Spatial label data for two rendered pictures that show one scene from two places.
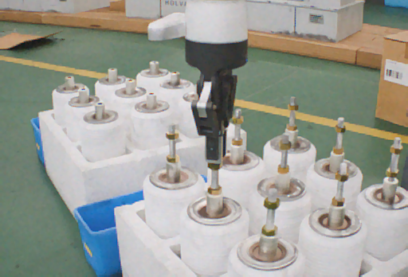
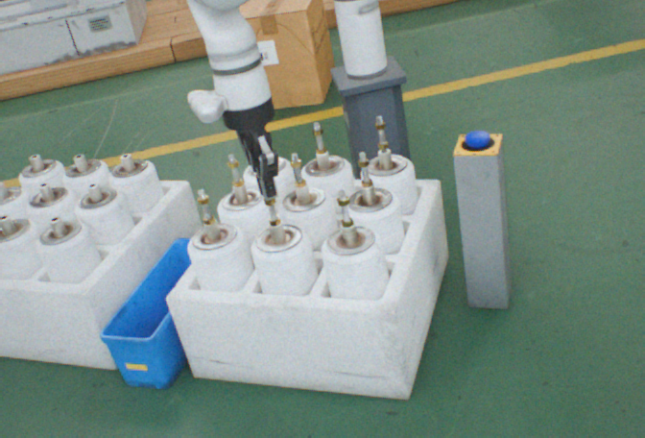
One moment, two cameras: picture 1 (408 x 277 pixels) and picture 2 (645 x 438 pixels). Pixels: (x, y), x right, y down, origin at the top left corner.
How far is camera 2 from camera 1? 0.59 m
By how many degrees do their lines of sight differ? 32
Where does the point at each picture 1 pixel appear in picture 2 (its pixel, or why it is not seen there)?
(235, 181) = (257, 215)
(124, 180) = (120, 281)
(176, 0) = not seen: outside the picture
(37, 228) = (33, 401)
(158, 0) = not seen: outside the picture
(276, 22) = (47, 48)
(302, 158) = (287, 173)
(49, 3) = not seen: outside the picture
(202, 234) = (289, 258)
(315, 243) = (370, 221)
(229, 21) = (263, 83)
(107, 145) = (88, 255)
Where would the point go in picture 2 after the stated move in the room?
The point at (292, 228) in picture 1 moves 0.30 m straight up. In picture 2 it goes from (331, 225) to (297, 60)
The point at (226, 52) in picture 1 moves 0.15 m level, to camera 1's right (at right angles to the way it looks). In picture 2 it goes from (267, 108) to (346, 70)
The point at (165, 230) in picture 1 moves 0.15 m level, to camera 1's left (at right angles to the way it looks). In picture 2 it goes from (233, 284) to (154, 332)
